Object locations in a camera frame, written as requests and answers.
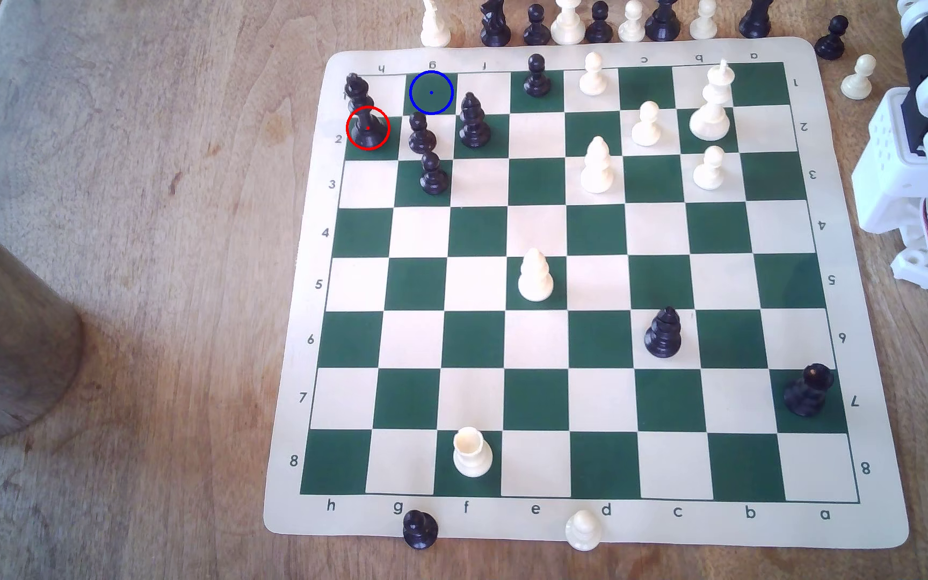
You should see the black king chess piece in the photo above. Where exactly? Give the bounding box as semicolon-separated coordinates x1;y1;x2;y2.
343;72;391;150

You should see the white bishop chess piece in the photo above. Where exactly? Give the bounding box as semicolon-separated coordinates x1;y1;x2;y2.
580;136;617;195
517;248;555;304

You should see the black pawn chess piece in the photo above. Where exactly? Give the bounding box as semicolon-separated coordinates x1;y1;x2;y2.
522;4;553;46
524;53;553;98
419;151;450;197
585;2;615;45
408;111;438;156
815;14;849;61
402;509;439;552

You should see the green and white chess mat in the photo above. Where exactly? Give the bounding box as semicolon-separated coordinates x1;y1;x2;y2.
263;36;910;553

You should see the black bishop chess piece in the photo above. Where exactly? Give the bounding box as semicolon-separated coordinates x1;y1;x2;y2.
644;306;683;359
458;91;492;149

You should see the white rook chess piece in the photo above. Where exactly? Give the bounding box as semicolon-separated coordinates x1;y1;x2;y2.
452;427;494;479

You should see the white pawn chess piece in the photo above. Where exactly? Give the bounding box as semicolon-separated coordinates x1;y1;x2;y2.
841;54;878;101
618;0;647;44
578;52;608;97
632;100;663;148
693;145;727;192
690;0;720;41
564;509;604;553

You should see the white tall chess piece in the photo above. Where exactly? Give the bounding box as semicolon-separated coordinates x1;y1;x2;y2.
419;0;452;48
551;0;586;46

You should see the white king chess piece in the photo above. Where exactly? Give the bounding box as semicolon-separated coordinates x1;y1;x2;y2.
688;59;735;143

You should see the black tall chess piece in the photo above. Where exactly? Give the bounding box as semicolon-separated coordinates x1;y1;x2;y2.
645;0;682;43
738;0;774;40

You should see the round wooden post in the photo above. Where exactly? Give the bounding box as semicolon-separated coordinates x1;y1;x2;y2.
0;197;85;443

